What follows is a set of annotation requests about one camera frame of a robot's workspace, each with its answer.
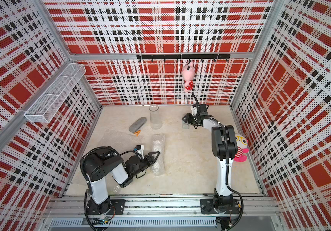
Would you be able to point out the pink hanging plush toy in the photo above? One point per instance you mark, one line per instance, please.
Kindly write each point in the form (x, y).
(188, 74)

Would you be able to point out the grey tape dispenser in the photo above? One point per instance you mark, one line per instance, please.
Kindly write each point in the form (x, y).
(185, 125)

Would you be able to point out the black hook rail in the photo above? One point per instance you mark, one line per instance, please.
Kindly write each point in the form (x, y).
(182, 56)

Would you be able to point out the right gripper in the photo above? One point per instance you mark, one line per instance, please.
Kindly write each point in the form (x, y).
(188, 118)

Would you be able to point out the bubble wrap sheet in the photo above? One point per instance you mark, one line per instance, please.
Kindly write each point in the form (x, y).
(158, 145)
(120, 141)

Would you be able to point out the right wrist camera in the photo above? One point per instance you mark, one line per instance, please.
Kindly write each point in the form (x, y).
(194, 110)

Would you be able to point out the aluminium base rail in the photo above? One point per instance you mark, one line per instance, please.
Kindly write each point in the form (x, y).
(164, 211)

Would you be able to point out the clear glass vase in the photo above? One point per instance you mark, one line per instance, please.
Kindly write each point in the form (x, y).
(155, 117)

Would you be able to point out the pink owl plush toy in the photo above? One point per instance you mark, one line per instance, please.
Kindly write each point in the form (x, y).
(242, 144)

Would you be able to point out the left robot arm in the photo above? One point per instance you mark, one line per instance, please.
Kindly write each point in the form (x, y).
(104, 161)

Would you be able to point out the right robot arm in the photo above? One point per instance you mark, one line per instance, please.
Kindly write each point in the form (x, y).
(224, 147)

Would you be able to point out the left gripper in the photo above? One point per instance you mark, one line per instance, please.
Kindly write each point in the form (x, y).
(152, 160)

